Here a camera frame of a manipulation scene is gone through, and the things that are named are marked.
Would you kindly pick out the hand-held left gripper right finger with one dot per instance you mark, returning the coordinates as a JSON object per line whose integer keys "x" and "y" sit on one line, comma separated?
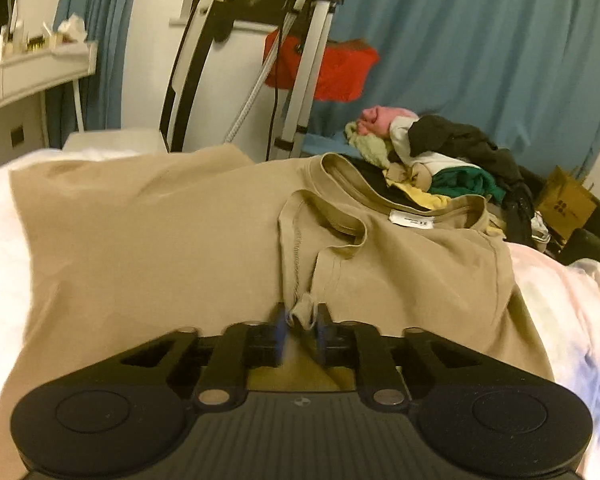
{"x": 323, "y": 334}

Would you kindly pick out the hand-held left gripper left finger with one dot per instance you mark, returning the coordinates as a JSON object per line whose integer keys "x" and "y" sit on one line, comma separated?
{"x": 280, "y": 332}

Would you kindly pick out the beige t-shirt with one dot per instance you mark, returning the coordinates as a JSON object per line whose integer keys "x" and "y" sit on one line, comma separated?
{"x": 145, "y": 240}

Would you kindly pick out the pile of mixed clothes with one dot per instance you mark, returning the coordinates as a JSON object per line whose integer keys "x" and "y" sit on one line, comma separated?
{"x": 445, "y": 170}

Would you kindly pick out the green garment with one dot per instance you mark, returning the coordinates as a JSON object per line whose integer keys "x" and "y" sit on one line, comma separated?
{"x": 462, "y": 184}

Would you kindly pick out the pink cloth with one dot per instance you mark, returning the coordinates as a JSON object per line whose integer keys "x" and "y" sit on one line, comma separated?
{"x": 382, "y": 117}

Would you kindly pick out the black garment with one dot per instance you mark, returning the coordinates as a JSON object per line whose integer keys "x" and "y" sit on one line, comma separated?
{"x": 460, "y": 142}

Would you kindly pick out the red cloth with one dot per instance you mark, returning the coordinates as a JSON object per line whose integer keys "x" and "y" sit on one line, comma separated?
{"x": 342, "y": 67}

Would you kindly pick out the brown cardboard box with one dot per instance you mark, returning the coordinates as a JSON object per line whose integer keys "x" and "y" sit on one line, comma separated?
{"x": 566, "y": 202}

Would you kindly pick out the black and white machine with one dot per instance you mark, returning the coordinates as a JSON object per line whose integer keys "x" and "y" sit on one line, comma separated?
{"x": 200, "y": 65}

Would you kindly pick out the blue curtain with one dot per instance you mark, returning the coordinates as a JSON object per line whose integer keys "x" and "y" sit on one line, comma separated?
{"x": 480, "y": 45}

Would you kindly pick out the crumpled white tissue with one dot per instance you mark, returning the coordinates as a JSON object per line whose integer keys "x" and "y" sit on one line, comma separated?
{"x": 72, "y": 27}

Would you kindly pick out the camera tripod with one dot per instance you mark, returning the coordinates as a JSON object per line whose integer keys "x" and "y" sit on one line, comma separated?
{"x": 307, "y": 65}

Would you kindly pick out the white wall shelf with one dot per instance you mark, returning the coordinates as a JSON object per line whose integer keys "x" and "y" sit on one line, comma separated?
{"x": 30, "y": 72}

